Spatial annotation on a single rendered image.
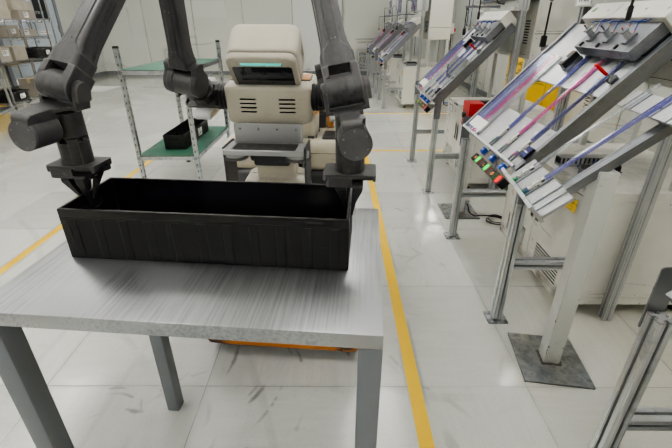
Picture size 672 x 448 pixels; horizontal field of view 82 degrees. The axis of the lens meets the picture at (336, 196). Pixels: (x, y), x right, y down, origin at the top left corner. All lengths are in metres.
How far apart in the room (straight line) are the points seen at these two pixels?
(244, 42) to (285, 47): 0.12
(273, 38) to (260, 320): 0.81
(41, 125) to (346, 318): 0.64
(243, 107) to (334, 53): 0.62
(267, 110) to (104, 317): 0.77
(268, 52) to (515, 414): 1.45
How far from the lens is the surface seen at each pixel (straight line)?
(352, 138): 0.64
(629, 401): 1.30
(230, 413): 1.58
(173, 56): 1.20
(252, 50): 1.19
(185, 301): 0.74
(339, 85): 0.69
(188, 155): 3.04
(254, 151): 1.19
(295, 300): 0.70
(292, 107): 1.24
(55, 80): 0.90
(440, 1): 6.28
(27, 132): 0.87
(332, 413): 1.54
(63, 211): 0.92
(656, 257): 2.18
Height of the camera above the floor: 1.24
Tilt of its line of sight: 24 degrees down
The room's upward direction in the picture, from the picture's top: straight up
